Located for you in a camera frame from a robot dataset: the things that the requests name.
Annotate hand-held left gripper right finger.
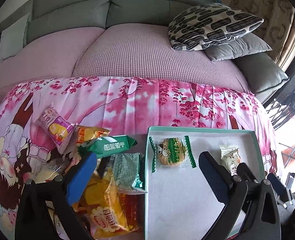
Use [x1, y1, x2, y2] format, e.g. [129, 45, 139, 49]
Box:
[198, 151, 282, 240]

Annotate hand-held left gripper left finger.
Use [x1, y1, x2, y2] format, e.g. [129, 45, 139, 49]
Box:
[15, 152, 98, 240]

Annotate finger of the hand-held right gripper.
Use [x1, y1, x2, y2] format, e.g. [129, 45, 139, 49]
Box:
[266, 173, 295, 208]
[238, 163, 259, 183]

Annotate small beige snack packet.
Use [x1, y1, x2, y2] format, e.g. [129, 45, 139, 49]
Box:
[219, 144, 242, 176]

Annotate yellow snack packet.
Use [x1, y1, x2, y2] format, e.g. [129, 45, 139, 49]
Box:
[84, 172, 145, 233]

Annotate cream cake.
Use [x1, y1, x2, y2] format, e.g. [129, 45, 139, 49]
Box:
[35, 160, 65, 183]

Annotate white box with mint rim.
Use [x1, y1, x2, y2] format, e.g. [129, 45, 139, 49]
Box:
[144, 126, 267, 240]

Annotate orange yellow cracker packet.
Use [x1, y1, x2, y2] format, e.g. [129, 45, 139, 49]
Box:
[74, 125, 111, 145]

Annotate dark green biscuit packet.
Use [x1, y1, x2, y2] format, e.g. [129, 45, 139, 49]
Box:
[77, 135, 138, 159]

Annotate silver green foil packet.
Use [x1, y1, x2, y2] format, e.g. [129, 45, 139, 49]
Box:
[112, 152, 145, 193]

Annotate round biscuit packet green edges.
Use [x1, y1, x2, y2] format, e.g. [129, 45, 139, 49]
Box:
[149, 135, 197, 173]

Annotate purple snack packet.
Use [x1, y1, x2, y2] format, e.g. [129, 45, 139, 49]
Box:
[34, 104, 77, 153]

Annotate large red patterned packet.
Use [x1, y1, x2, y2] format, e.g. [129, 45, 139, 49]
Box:
[122, 192, 146, 230]

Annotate black metal rack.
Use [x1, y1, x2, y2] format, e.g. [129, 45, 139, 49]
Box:
[265, 77, 295, 130]

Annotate pink floral printed blanket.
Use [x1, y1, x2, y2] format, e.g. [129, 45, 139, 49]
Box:
[0, 76, 283, 240]

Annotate grey pillow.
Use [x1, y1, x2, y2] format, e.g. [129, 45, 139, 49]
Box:
[204, 32, 272, 62]

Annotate pink sofa cover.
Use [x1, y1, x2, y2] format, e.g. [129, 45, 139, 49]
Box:
[0, 22, 253, 110]

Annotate black white patterned pillow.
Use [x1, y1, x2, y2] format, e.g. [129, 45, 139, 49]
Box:
[168, 3, 264, 51]

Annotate pale grey cushion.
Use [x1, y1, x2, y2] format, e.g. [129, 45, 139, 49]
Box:
[0, 14, 30, 64]

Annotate beige patterned curtain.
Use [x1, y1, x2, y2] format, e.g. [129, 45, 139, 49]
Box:
[229, 0, 295, 65]

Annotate grey green sofa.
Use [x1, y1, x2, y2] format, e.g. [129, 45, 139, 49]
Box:
[0, 0, 290, 110]

